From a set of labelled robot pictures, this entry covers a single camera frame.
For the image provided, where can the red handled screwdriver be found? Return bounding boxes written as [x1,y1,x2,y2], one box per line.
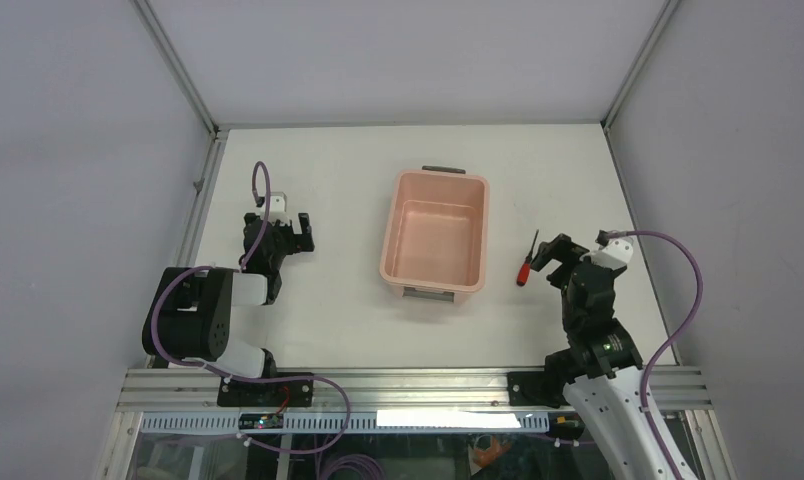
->
[515,230,539,287]

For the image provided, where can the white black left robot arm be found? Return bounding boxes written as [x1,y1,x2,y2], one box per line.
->
[142,213,315,406]

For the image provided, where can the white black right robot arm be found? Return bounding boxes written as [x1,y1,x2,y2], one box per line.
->
[530,234,697,479]

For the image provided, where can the pink plastic bin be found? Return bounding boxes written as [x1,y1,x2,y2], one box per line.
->
[378,166,490,305]

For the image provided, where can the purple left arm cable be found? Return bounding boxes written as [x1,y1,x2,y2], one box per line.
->
[148,160,352,456]

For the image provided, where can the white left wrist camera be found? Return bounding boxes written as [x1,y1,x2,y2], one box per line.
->
[263,192,291,224]

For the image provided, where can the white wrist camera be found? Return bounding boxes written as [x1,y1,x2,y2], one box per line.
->
[263,192,291,224]
[587,237,636,270]

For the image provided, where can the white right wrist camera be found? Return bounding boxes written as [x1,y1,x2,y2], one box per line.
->
[587,237,636,270]

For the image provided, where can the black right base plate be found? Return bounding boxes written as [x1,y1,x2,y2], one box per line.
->
[506,370,568,409]

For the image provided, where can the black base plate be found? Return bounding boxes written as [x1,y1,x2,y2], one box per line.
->
[506,370,568,409]
[216,379,314,409]

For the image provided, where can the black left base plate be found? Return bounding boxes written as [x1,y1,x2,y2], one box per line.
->
[216,379,314,409]

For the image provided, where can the white slotted cable duct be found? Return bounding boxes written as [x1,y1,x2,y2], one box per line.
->
[140,409,550,436]

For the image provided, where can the aluminium front rail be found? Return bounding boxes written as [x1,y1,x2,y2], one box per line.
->
[115,366,713,414]

